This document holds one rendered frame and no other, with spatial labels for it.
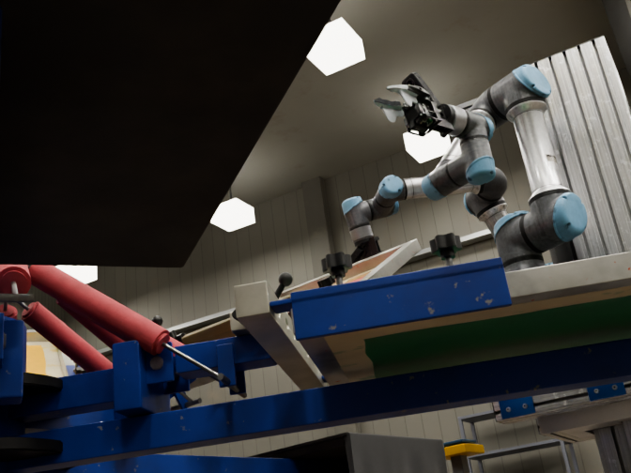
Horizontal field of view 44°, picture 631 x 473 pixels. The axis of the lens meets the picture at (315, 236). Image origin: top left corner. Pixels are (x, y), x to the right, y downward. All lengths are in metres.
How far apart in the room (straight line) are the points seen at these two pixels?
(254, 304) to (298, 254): 10.13
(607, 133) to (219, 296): 9.79
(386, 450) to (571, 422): 0.49
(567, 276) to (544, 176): 1.12
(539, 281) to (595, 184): 1.33
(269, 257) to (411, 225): 2.25
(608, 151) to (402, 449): 1.04
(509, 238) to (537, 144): 0.27
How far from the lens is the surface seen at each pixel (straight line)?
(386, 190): 2.66
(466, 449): 2.64
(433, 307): 1.10
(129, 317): 1.43
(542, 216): 2.19
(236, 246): 11.94
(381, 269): 2.26
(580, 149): 2.49
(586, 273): 1.14
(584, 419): 2.24
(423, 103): 1.99
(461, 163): 2.07
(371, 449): 2.11
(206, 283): 12.09
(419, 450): 2.30
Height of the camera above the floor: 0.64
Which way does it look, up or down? 23 degrees up
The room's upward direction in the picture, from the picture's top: 8 degrees counter-clockwise
